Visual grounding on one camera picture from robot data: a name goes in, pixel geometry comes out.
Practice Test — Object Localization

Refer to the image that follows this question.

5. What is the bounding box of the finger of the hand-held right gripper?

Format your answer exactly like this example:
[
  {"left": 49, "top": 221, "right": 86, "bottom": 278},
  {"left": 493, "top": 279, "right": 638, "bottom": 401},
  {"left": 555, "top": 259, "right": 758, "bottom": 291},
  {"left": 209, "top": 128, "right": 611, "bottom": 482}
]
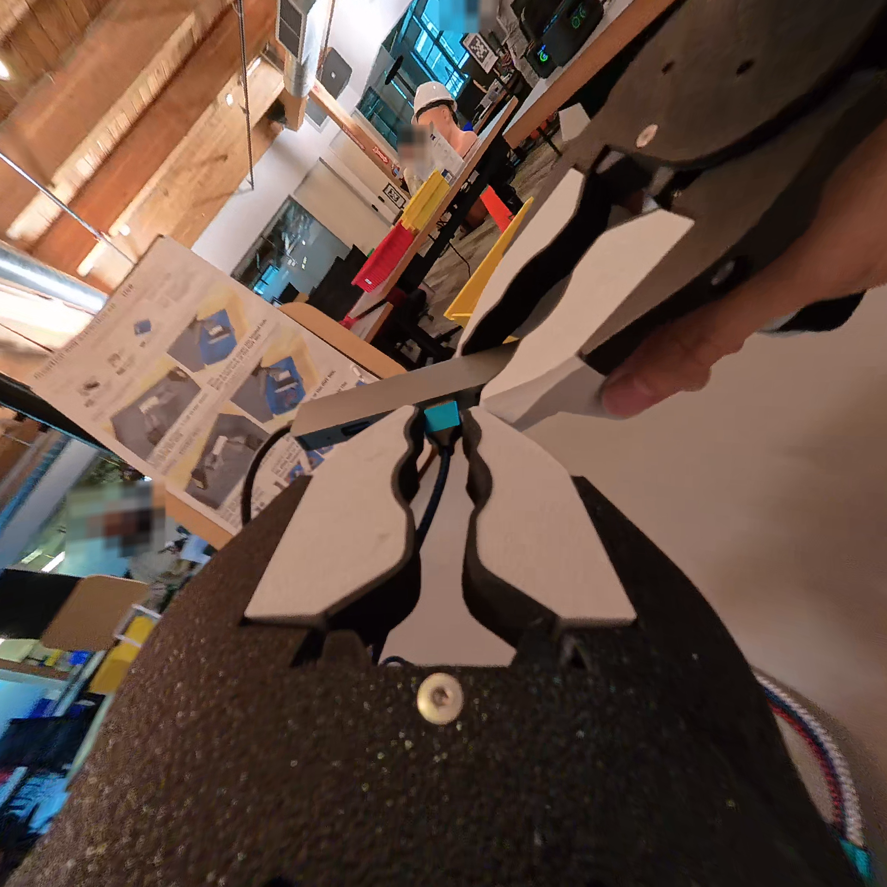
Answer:
[
  {"left": 457, "top": 161, "right": 652, "bottom": 358},
  {"left": 516, "top": 208, "right": 695, "bottom": 361}
]

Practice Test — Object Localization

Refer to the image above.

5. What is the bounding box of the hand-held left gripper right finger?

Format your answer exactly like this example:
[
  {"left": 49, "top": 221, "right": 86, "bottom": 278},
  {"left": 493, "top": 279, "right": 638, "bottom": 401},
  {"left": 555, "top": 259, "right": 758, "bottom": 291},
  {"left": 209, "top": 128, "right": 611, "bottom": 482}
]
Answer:
[{"left": 459, "top": 407, "right": 638, "bottom": 652}]

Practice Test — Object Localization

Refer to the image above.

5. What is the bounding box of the orange traffic cone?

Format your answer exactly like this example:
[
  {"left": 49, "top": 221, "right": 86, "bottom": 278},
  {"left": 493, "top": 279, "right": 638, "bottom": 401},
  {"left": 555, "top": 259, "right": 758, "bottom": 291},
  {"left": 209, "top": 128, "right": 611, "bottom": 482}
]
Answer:
[{"left": 478, "top": 186, "right": 519, "bottom": 234}]

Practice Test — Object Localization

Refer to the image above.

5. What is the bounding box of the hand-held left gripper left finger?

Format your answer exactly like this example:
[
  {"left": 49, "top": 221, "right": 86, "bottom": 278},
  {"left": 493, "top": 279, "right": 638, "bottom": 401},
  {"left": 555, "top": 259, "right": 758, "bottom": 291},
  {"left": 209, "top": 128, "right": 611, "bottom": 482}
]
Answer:
[{"left": 243, "top": 406, "right": 425, "bottom": 649}]

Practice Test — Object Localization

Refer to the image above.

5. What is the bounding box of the mannequin with white hard hat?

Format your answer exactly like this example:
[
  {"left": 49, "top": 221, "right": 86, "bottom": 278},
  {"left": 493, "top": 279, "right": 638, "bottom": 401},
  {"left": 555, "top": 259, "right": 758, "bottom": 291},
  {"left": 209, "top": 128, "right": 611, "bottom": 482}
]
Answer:
[{"left": 409, "top": 81, "right": 480, "bottom": 182}]

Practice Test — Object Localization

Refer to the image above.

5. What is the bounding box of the yellow plastic bin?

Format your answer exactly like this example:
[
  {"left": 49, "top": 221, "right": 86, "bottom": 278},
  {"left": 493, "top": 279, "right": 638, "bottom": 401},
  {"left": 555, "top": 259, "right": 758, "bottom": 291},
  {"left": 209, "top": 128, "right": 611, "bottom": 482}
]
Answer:
[{"left": 443, "top": 196, "right": 535, "bottom": 344}]

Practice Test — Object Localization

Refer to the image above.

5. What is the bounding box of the small yellow bin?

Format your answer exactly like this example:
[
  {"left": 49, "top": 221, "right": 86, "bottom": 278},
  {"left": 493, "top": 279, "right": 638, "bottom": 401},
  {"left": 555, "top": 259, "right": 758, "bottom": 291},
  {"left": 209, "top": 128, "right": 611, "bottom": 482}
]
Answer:
[{"left": 397, "top": 170, "right": 451, "bottom": 233}]

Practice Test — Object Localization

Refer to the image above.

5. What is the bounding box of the grey usb hub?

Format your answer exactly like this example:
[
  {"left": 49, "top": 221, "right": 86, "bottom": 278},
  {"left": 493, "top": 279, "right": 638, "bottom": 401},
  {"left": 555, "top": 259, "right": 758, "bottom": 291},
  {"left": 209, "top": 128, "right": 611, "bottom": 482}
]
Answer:
[{"left": 291, "top": 343, "right": 528, "bottom": 451}]

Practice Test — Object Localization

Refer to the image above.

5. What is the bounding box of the printed instruction sheet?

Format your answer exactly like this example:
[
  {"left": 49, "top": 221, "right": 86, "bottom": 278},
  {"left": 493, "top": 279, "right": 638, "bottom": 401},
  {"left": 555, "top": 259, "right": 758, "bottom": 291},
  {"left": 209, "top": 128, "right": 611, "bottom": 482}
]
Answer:
[{"left": 31, "top": 236, "right": 382, "bottom": 517}]

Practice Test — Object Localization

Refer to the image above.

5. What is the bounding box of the red plastic bin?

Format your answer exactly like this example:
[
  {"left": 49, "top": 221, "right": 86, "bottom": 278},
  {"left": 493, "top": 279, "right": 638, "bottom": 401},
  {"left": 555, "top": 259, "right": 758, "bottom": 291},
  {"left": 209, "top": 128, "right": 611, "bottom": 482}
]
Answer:
[{"left": 351, "top": 222, "right": 417, "bottom": 293}]

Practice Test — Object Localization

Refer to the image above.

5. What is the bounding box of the person's right hand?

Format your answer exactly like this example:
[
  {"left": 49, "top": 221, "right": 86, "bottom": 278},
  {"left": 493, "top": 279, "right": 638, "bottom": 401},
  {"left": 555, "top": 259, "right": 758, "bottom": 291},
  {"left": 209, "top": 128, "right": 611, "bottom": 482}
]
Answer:
[{"left": 601, "top": 125, "right": 887, "bottom": 420}]

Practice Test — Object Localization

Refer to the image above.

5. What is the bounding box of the blue multi-head usb cable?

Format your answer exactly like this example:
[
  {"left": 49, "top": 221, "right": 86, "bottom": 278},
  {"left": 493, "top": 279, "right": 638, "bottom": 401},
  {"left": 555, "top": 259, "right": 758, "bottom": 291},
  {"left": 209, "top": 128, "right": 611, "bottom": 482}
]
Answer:
[{"left": 377, "top": 401, "right": 877, "bottom": 884}]

